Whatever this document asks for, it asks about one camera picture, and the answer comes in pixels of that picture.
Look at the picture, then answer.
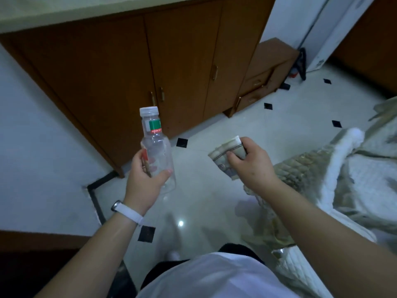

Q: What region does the brown wooden cabinet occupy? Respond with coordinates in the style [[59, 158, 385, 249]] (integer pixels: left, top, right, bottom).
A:
[[0, 0, 277, 179]]

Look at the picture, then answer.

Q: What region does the paper wrapper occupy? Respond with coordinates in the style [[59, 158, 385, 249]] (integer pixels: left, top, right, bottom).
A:
[[208, 135, 248, 181]]

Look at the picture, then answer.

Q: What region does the person's white shirt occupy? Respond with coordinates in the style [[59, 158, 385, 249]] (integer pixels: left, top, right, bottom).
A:
[[136, 252, 300, 298]]

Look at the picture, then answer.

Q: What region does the person's left forearm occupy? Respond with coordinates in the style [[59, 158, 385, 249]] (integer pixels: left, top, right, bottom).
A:
[[34, 211, 139, 298]]

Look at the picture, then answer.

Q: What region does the black bag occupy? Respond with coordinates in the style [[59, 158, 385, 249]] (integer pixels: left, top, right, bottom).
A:
[[288, 47, 307, 82]]

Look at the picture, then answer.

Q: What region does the person's left hand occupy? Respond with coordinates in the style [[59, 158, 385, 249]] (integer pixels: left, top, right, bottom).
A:
[[123, 149, 172, 216]]

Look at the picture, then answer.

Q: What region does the white wristband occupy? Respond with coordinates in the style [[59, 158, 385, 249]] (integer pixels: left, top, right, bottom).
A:
[[111, 200, 144, 226]]

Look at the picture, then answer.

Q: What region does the small brown drawer unit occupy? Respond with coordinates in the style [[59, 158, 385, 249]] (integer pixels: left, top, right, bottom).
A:
[[223, 38, 300, 118]]

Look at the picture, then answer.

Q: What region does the white door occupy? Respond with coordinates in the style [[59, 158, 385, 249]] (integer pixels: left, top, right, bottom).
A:
[[298, 0, 377, 72]]

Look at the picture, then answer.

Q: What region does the person's right forearm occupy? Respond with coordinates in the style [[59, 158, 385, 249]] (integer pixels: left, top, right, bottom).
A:
[[253, 180, 397, 298]]

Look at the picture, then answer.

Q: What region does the person's right hand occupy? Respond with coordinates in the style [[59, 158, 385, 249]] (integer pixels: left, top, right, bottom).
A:
[[226, 137, 277, 194]]

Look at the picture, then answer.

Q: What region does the white quilted blanket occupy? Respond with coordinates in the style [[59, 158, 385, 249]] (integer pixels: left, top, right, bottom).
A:
[[242, 96, 397, 298]]

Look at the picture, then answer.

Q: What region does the clear plastic bottle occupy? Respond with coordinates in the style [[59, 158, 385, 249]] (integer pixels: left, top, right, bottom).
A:
[[139, 106, 177, 195]]

